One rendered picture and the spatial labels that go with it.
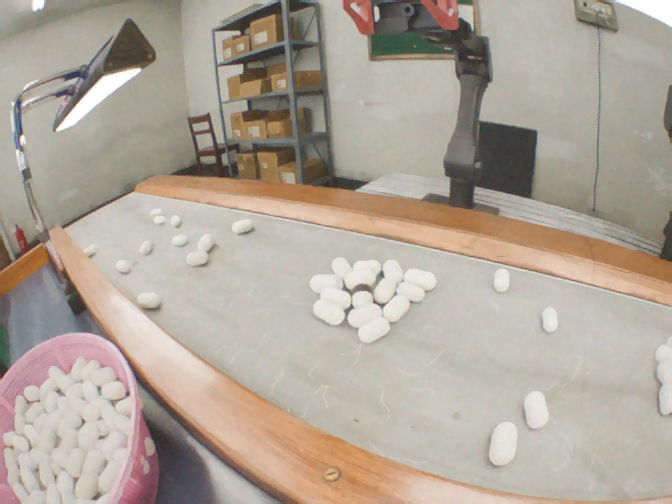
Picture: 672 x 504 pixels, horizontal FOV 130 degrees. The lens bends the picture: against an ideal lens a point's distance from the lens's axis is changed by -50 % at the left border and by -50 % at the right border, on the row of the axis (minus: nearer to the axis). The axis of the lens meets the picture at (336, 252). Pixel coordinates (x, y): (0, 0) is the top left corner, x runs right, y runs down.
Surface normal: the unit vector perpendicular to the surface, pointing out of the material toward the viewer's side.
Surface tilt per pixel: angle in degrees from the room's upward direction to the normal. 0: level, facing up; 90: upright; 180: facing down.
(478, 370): 0
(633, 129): 90
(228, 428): 0
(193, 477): 0
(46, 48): 90
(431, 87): 90
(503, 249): 45
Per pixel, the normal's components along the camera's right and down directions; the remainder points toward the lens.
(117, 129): 0.80, 0.26
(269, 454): -0.07, -0.86
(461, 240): -0.41, -0.29
